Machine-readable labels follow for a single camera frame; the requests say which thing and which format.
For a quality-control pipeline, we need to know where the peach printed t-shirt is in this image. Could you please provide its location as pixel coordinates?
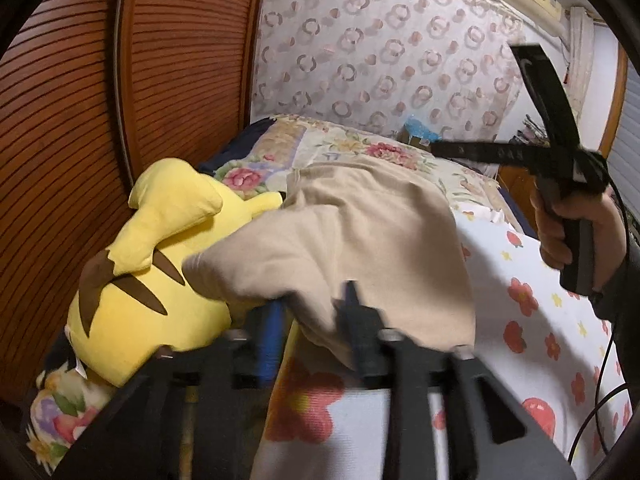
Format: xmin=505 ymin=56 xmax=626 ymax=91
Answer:
xmin=182 ymin=156 xmax=475 ymax=366

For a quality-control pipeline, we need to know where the person's right hand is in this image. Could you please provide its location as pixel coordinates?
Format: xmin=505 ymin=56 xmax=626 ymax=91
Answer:
xmin=530 ymin=190 xmax=628 ymax=296

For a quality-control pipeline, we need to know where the wooden sideboard cabinet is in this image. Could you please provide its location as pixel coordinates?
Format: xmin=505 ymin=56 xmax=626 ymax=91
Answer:
xmin=498 ymin=166 xmax=535 ymax=226

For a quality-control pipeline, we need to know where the grey window roller blind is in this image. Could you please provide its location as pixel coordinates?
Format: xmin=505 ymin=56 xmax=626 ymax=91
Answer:
xmin=608 ymin=62 xmax=640 ymax=219

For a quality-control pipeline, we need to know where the cardboard box with blue items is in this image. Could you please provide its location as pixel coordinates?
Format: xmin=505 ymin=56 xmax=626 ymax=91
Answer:
xmin=397 ymin=116 xmax=442 ymax=151

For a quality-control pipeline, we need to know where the white strawberry flower board cover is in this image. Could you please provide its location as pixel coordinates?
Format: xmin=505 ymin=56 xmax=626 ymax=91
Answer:
xmin=252 ymin=212 xmax=632 ymax=479

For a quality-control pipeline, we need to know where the yellow pikachu plush toy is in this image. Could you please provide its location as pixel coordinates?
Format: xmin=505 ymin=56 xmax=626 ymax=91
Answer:
xmin=66 ymin=158 xmax=282 ymax=387

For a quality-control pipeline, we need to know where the beige tied side curtain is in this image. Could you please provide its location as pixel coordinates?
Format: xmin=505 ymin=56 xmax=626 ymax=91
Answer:
xmin=566 ymin=6 xmax=594 ymax=120

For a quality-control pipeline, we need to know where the pink circle pattern curtain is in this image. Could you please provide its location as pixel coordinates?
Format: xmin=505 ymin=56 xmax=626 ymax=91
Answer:
xmin=252 ymin=0 xmax=525 ymax=141

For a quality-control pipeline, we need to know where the floral quilt bedspread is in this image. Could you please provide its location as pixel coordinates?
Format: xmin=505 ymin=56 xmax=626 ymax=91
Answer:
xmin=24 ymin=112 xmax=526 ymax=476

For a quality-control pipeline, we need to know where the wooden louvered wardrobe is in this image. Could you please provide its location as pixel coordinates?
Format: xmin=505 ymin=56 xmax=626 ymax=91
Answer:
xmin=1 ymin=0 xmax=260 ymax=405

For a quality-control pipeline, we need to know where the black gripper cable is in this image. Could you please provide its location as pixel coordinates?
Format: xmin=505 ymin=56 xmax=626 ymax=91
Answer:
xmin=566 ymin=148 xmax=634 ymax=466

